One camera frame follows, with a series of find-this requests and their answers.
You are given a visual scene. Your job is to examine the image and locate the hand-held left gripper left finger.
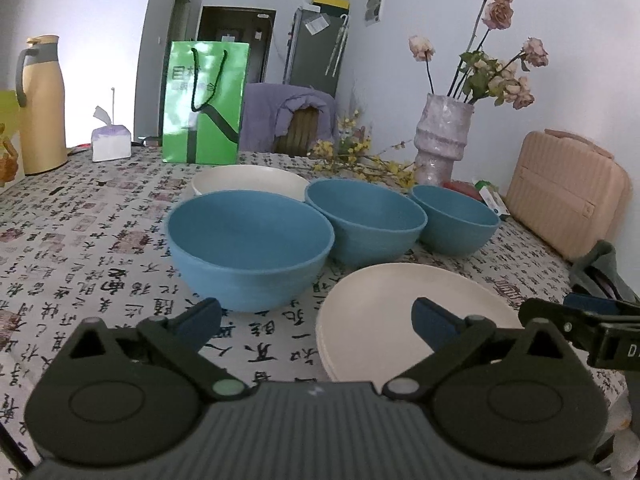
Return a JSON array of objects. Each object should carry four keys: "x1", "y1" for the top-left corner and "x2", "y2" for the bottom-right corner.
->
[{"x1": 67, "y1": 297, "x2": 251, "y2": 404}]

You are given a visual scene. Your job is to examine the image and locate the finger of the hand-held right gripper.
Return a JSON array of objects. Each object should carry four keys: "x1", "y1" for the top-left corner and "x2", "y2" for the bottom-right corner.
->
[{"x1": 518, "y1": 294, "x2": 640, "y2": 371}]

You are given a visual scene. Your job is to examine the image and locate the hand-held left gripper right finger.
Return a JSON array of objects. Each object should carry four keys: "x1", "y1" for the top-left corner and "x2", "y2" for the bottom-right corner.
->
[{"x1": 382, "y1": 297, "x2": 570, "y2": 404}]

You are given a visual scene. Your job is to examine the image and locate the large blue bowl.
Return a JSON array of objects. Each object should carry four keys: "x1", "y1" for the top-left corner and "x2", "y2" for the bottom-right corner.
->
[{"x1": 166, "y1": 190, "x2": 335, "y2": 312}]

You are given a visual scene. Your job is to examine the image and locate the medium blue bowl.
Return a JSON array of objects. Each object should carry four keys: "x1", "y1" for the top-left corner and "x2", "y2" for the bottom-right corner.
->
[{"x1": 305, "y1": 178, "x2": 428, "y2": 268}]

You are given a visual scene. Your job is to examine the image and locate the dark green cloth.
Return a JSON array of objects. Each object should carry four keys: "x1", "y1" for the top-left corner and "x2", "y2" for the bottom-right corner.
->
[{"x1": 570, "y1": 240, "x2": 640, "y2": 306}]

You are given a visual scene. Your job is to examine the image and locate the small blue bowl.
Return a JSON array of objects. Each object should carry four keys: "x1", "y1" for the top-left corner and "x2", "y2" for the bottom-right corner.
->
[{"x1": 409, "y1": 184, "x2": 501, "y2": 256}]

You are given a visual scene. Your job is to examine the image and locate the pink hard case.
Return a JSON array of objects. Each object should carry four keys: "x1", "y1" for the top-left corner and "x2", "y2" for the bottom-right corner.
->
[{"x1": 506, "y1": 129, "x2": 631, "y2": 261}]

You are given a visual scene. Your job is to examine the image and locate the green and white packet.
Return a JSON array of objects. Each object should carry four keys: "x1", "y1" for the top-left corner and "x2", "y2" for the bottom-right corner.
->
[{"x1": 474, "y1": 180, "x2": 511, "y2": 218}]

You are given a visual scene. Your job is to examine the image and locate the red packet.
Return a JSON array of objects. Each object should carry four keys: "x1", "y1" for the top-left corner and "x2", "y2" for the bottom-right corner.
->
[{"x1": 442, "y1": 178, "x2": 483, "y2": 201}]

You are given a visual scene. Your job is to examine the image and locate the yellow flower branches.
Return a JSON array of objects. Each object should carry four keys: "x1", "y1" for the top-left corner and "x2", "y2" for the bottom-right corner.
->
[{"x1": 307, "y1": 110, "x2": 418, "y2": 186}]

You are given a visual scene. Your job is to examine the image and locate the grey ceramic vase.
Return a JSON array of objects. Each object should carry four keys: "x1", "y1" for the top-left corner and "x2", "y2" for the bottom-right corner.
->
[{"x1": 414, "y1": 92, "x2": 475, "y2": 187}]

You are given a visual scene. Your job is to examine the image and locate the tissue pack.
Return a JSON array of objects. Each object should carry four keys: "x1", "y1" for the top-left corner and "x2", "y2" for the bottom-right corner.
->
[{"x1": 91, "y1": 106, "x2": 132, "y2": 163}]

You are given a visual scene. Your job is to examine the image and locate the green paper bag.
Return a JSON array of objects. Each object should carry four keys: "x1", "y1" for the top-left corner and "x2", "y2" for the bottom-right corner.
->
[{"x1": 161, "y1": 40, "x2": 250, "y2": 166}]

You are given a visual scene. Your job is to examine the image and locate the wooden chair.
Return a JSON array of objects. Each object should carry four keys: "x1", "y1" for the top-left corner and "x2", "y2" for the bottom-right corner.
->
[{"x1": 275, "y1": 106, "x2": 321, "y2": 155}]

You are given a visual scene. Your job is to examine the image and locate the purple jacket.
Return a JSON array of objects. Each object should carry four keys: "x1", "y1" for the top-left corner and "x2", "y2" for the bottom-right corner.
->
[{"x1": 241, "y1": 82, "x2": 340, "y2": 153}]

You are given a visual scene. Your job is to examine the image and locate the beige thermos jug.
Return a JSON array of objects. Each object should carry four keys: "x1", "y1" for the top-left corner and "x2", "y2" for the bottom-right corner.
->
[{"x1": 15, "y1": 35, "x2": 68, "y2": 177}]

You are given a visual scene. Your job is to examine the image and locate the yellow-green snack box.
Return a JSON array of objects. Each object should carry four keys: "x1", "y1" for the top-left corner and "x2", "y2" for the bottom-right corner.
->
[{"x1": 0, "y1": 90, "x2": 26, "y2": 196}]

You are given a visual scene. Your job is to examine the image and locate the grey refrigerator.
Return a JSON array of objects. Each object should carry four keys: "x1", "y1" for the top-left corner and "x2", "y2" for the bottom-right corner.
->
[{"x1": 282, "y1": 6, "x2": 351, "y2": 98}]

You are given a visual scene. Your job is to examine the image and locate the white umbrella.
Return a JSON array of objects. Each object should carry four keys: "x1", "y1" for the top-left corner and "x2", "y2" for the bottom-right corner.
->
[{"x1": 325, "y1": 14, "x2": 348, "y2": 78}]

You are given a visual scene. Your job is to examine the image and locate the dark door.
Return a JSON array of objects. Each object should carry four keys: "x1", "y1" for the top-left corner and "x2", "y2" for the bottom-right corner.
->
[{"x1": 197, "y1": 6, "x2": 276, "y2": 86}]

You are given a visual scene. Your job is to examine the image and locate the dried pink roses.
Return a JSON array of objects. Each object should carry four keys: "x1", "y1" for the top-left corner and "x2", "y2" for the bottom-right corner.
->
[{"x1": 408, "y1": 0, "x2": 549, "y2": 111}]

